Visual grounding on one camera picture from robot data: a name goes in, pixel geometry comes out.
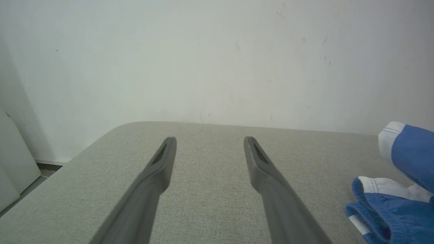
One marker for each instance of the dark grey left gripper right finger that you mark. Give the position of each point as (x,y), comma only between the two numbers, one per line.
(274,196)

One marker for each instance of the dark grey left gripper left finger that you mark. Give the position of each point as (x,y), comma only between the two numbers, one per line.
(145,196)

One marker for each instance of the blue white-trimmed garment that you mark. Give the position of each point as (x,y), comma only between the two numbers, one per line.
(407,189)

